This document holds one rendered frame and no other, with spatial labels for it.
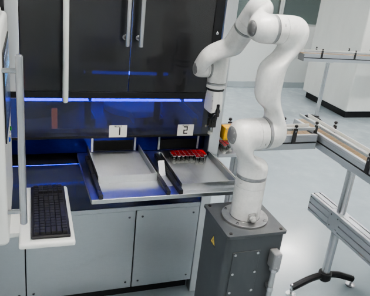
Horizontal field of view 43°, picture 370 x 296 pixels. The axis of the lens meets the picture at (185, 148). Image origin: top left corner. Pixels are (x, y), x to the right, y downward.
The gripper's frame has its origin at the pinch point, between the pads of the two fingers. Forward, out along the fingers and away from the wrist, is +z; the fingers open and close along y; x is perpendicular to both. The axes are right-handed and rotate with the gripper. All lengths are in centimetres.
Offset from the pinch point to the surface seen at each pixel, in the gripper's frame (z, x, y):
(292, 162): 111, 182, -194
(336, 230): 68, 88, -4
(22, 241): 34, -82, 31
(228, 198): 61, 34, -38
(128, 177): 23.4, -37.7, 3.5
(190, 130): 11.6, -0.9, -22.3
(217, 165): 24.9, 9.1, -6.8
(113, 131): 11.7, -39.7, -22.2
